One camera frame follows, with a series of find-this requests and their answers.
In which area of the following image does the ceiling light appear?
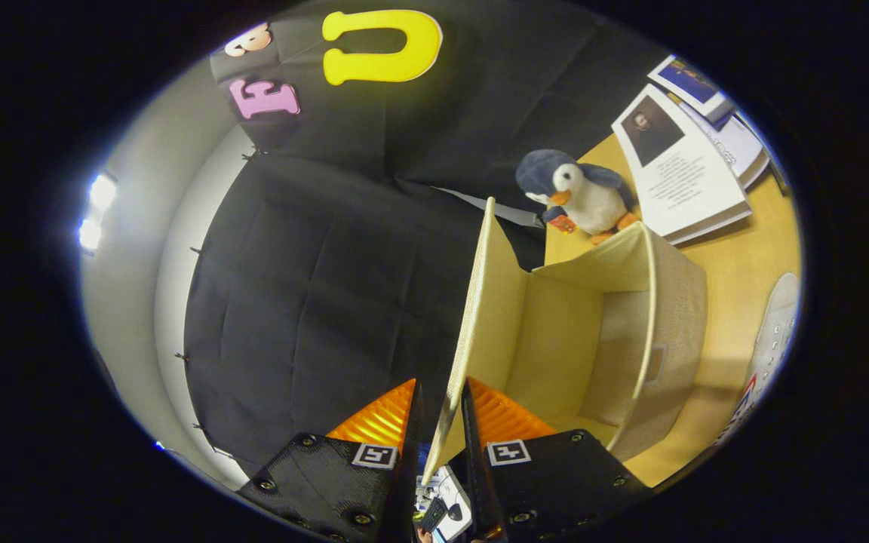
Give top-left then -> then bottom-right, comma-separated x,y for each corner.
76,172 -> 118,253

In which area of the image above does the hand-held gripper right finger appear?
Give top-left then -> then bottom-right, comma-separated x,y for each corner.
460,376 -> 656,543

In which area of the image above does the white book with portrait cover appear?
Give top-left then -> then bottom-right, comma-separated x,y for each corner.
612,83 -> 754,246

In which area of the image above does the white striped canvas shoe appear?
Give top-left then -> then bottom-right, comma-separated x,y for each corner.
714,271 -> 801,449

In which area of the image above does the beige fabric storage box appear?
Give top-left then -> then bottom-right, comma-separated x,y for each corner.
423,198 -> 708,483

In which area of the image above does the book with blue picture cover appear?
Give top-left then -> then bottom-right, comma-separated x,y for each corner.
647,54 -> 737,125

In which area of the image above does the grey penguin plush toy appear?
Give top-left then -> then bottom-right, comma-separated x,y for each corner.
515,149 -> 640,246

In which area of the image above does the plain white book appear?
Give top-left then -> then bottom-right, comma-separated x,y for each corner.
680,102 -> 771,189

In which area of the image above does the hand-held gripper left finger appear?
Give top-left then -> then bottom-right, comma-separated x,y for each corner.
235,377 -> 426,543

